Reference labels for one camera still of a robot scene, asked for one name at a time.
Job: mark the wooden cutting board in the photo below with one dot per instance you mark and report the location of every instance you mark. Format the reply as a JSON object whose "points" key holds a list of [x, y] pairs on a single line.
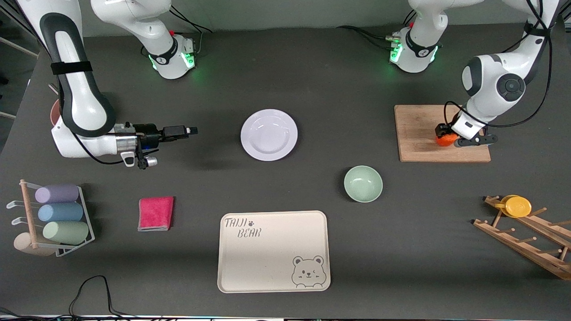
{"points": [[415, 133]]}

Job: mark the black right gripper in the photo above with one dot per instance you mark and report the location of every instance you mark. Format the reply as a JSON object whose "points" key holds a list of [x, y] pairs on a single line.
{"points": [[151, 134]]}

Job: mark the purple cup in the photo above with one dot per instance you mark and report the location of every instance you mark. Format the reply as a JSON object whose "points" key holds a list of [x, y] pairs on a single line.
{"points": [[57, 194]]}

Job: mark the blue cup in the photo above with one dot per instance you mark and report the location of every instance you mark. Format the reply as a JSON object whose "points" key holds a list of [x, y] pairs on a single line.
{"points": [[60, 212]]}

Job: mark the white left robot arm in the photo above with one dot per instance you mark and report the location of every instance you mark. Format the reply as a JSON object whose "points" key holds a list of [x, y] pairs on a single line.
{"points": [[490, 84]]}

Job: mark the yellow mug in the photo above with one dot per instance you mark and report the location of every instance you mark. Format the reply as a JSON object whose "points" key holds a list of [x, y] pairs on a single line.
{"points": [[517, 207]]}

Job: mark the orange fruit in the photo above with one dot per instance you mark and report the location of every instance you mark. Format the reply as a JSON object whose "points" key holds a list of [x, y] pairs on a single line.
{"points": [[446, 141]]}

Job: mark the wooden mug rack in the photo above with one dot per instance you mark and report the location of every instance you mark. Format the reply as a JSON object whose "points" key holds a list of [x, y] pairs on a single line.
{"points": [[522, 249]]}

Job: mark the pink folded cloth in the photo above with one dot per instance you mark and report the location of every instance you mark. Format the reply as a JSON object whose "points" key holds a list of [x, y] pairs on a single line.
{"points": [[155, 214]]}

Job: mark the beige cup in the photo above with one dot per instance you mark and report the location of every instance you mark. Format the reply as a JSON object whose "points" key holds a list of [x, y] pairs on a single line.
{"points": [[22, 243]]}

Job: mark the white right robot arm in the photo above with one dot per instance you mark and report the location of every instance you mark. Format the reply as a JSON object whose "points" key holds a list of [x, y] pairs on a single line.
{"points": [[80, 102]]}

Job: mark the pink bowl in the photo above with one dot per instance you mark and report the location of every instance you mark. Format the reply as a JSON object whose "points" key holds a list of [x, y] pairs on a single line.
{"points": [[53, 116]]}

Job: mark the white round plate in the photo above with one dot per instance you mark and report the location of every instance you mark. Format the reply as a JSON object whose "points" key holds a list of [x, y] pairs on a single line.
{"points": [[269, 134]]}

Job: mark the green bowl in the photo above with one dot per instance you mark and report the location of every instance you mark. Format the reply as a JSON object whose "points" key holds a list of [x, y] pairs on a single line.
{"points": [[363, 183]]}

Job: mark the green cup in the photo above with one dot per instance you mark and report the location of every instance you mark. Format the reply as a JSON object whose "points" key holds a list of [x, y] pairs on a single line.
{"points": [[66, 232]]}

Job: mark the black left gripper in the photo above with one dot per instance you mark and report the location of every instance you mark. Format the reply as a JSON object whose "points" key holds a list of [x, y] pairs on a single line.
{"points": [[441, 131]]}

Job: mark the wooden rack rod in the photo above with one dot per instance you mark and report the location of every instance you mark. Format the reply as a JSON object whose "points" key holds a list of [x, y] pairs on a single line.
{"points": [[28, 214]]}

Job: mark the cream bear print tray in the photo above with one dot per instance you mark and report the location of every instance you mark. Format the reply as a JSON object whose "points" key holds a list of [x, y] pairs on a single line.
{"points": [[267, 258]]}

